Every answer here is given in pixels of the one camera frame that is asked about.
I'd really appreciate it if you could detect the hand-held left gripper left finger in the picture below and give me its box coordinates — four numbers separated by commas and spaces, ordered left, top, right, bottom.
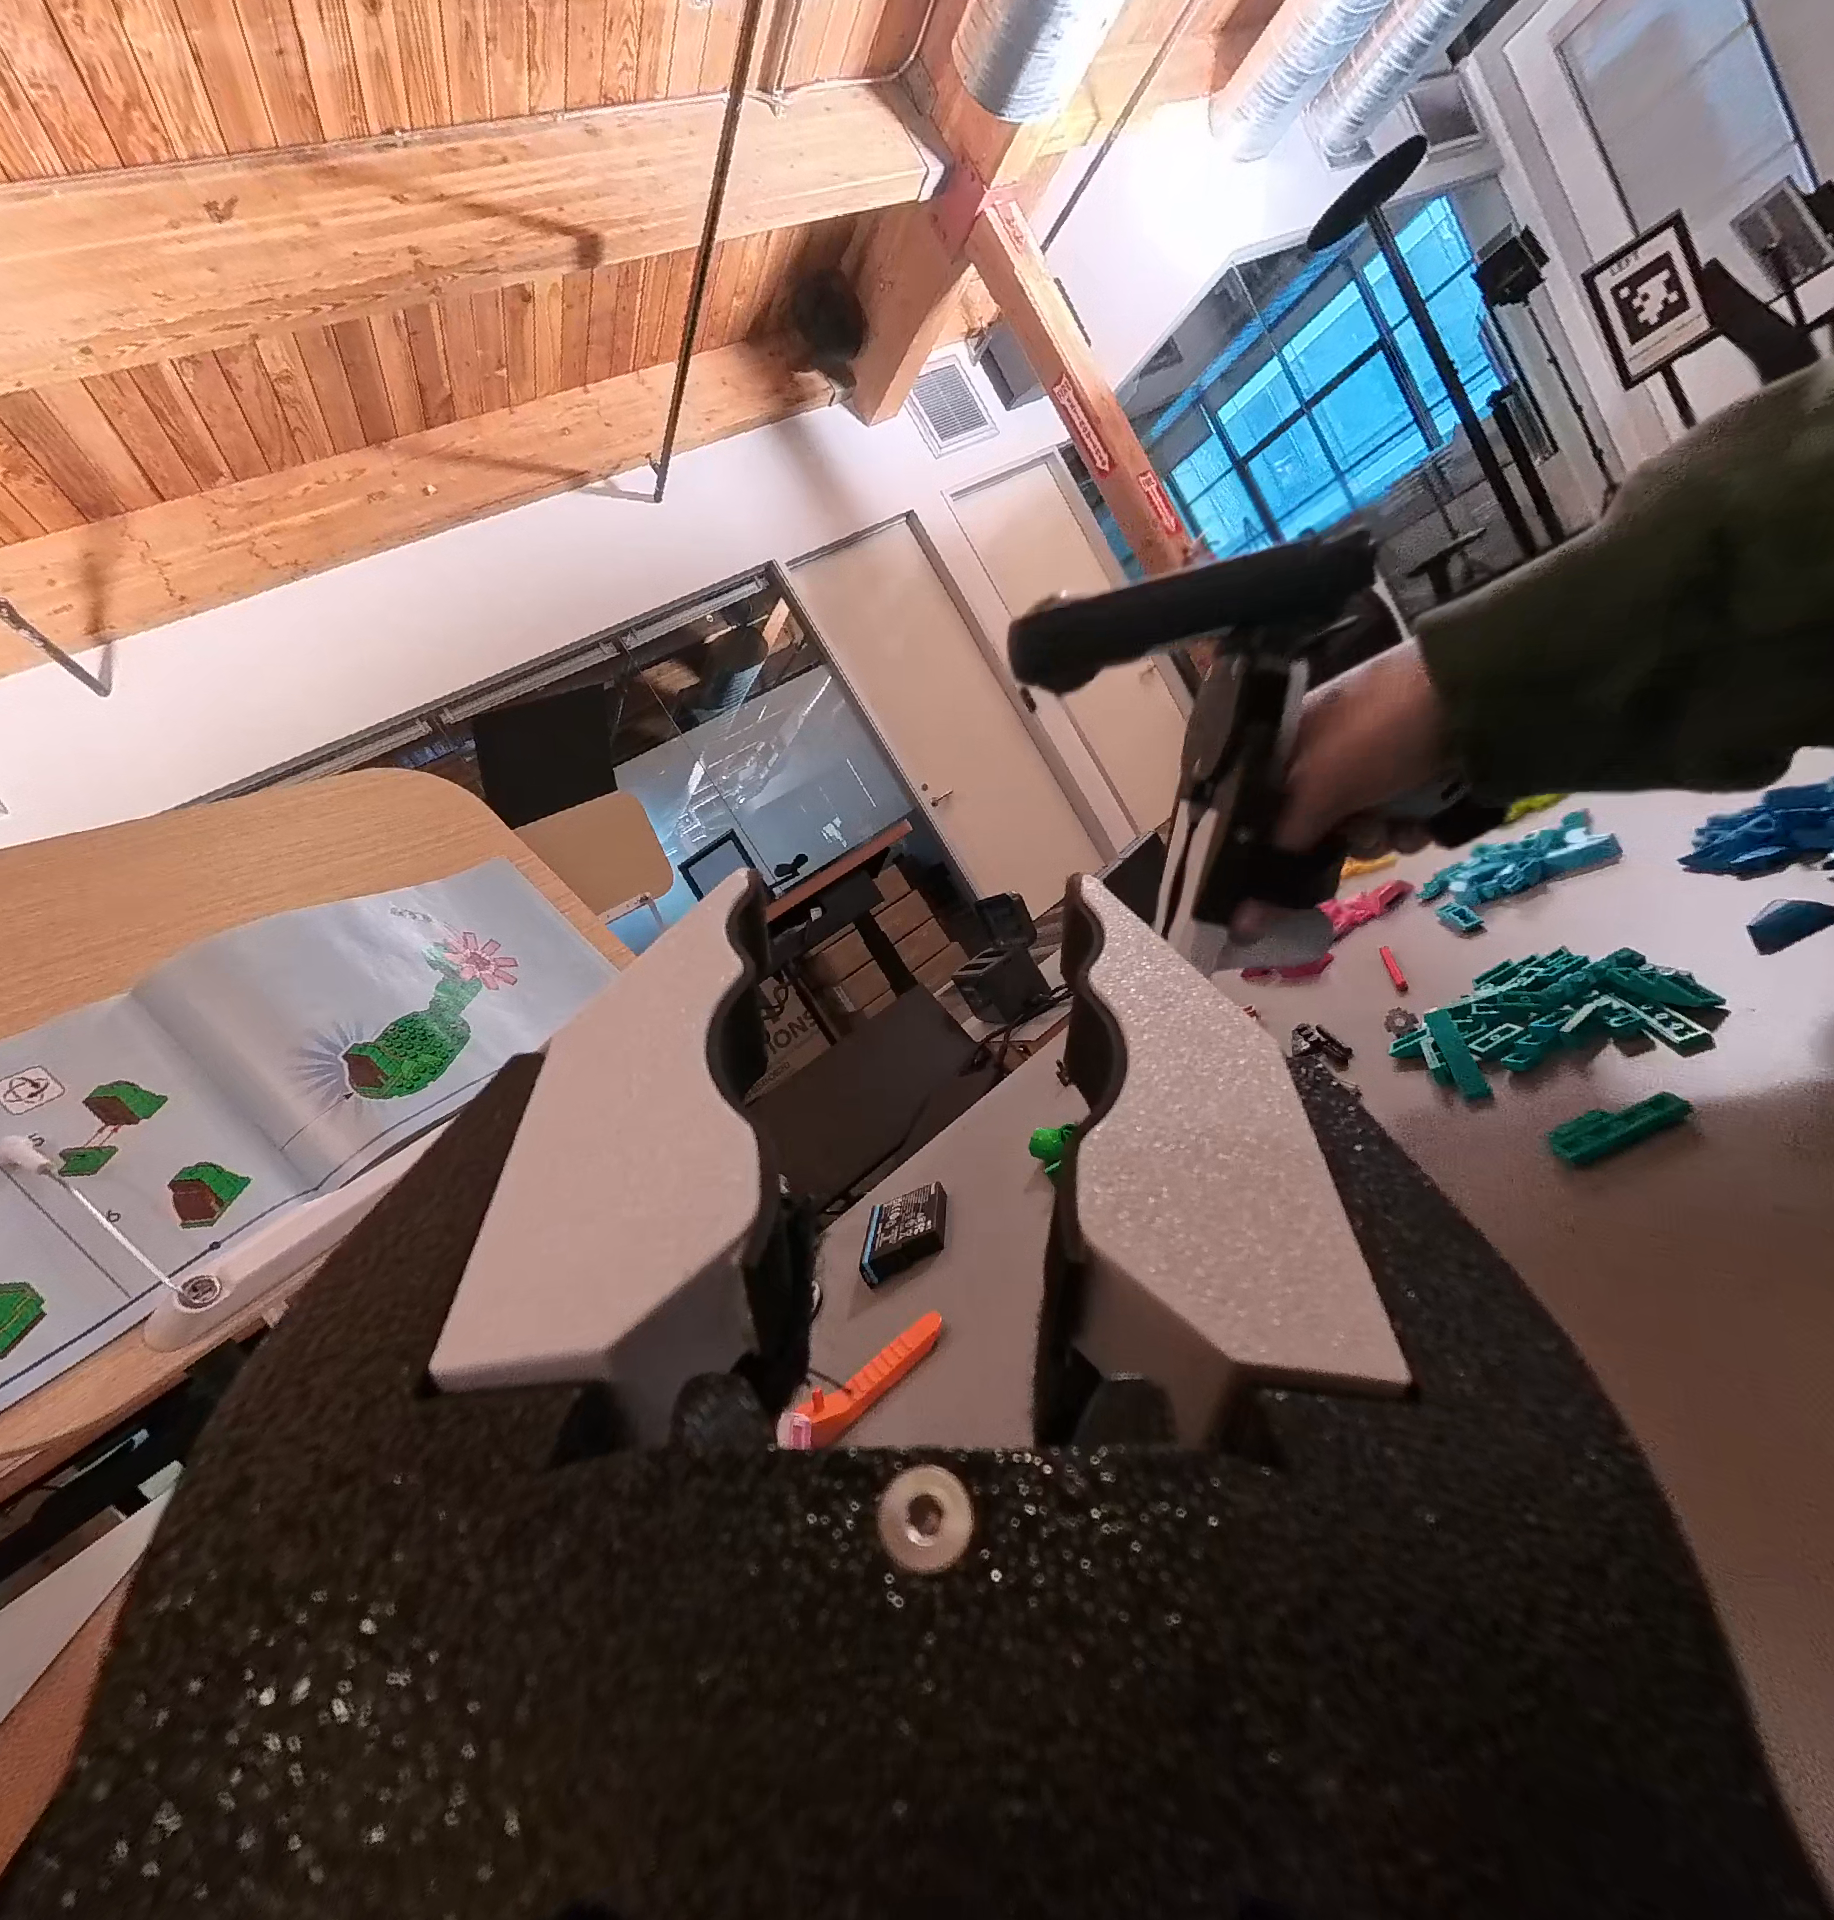
427, 868, 821, 1455

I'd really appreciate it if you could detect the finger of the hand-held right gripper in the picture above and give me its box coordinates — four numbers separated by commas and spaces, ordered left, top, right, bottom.
1215, 897, 1337, 979

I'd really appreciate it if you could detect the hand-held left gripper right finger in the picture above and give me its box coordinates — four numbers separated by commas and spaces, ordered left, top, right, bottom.
1034, 874, 1415, 1455

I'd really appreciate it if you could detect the person's right forearm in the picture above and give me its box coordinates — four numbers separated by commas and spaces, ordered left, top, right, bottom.
1413, 351, 1834, 818

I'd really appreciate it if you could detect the pile of pink lego pieces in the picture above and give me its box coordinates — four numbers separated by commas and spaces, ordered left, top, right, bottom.
1245, 874, 1415, 988

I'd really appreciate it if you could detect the pile of teal lego pieces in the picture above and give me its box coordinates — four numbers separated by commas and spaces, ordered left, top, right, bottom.
1415, 815, 1626, 934

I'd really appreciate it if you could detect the pile of dark green lego pieces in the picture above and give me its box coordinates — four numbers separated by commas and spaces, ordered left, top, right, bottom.
1387, 945, 1730, 1101

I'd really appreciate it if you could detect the orange lego brick separator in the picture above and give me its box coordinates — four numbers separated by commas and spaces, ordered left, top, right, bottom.
780, 1310, 948, 1453

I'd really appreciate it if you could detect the open lego instruction booklet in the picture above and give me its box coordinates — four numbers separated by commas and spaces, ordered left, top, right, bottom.
0, 858, 621, 1419

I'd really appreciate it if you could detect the dark green lego plate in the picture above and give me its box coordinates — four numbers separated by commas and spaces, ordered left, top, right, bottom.
1546, 1091, 1699, 1171

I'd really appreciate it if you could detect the pile of blue lego pieces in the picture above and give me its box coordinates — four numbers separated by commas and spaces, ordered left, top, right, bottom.
1680, 770, 1834, 883

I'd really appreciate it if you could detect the person's right hand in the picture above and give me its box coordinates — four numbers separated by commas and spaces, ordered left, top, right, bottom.
1275, 642, 1462, 860

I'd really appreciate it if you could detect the beige door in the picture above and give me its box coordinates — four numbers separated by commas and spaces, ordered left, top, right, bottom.
944, 455, 1192, 830
787, 514, 1117, 889

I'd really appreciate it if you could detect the small black box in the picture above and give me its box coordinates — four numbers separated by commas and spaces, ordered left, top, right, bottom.
857, 1179, 956, 1291

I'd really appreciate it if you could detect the stack of brown cardboard boxes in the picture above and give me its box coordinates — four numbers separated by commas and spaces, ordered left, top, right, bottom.
842, 861, 948, 999

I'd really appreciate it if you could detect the glass office partition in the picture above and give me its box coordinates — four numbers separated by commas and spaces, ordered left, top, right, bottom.
196, 561, 918, 901

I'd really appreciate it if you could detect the black round disc on stand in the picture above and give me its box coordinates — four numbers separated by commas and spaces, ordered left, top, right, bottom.
1305, 132, 1432, 253

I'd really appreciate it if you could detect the light wooden book stand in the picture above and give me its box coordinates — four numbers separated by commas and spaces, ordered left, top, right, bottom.
0, 766, 634, 1486

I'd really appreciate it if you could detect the printed tag sign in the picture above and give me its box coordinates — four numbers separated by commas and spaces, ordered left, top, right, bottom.
1581, 210, 1716, 395

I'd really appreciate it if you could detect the wooden support post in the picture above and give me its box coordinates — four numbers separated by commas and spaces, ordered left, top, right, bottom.
963, 193, 1207, 583

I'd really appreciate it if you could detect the blue tinted window wall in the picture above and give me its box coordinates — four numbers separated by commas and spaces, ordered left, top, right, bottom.
1119, 194, 1533, 563

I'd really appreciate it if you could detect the white wall air vent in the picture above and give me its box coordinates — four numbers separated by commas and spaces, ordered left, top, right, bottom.
901, 358, 1000, 458

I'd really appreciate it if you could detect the silver ventilation duct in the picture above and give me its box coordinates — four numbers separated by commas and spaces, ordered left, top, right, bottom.
1215, 0, 1476, 164
952, 0, 1124, 124

